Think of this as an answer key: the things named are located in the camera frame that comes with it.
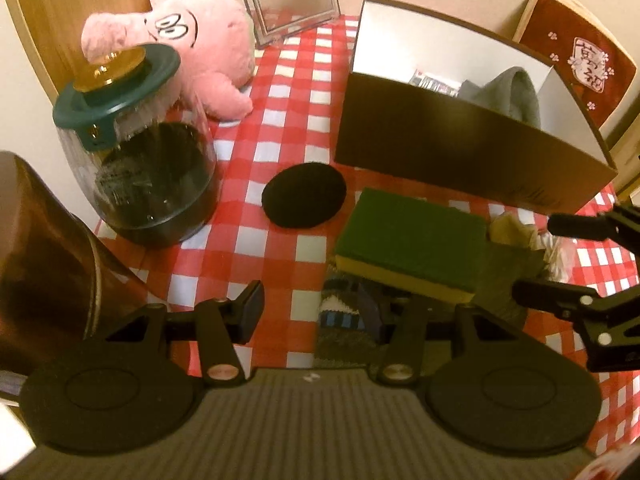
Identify green and yellow sponge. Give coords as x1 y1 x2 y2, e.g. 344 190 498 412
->
334 187 490 305

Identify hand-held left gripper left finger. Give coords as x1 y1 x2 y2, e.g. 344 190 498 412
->
102 280 265 389

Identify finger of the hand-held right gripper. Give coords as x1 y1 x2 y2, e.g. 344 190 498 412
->
547 202 640 261
512 279 640 374

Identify beige cloth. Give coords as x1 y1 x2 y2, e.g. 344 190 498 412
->
475 212 548 331

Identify black round pad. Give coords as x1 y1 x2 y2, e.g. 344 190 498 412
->
261 161 347 229

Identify red lucky cat cushion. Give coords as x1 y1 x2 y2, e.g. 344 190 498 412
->
512 0 638 128

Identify glass jar with green lid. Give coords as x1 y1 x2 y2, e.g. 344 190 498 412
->
52 42 221 250

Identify brown transparent container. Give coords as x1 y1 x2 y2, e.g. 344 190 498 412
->
0 150 166 376

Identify grey knit hat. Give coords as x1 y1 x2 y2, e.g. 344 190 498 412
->
457 66 542 128

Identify patterned packet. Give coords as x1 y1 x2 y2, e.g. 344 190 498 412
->
407 67 461 98

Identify pink plush toy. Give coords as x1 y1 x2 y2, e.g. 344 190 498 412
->
81 0 256 121

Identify striped sock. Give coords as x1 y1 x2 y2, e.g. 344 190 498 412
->
314 275 386 366

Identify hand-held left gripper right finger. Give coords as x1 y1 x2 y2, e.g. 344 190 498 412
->
356 284 524 387

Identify clear plastic packet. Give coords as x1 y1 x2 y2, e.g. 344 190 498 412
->
542 232 583 281

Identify brown cardboard box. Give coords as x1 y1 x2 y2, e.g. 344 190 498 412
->
334 0 620 215

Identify red checkered tablecloth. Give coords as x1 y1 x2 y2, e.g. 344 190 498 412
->
92 15 640 456

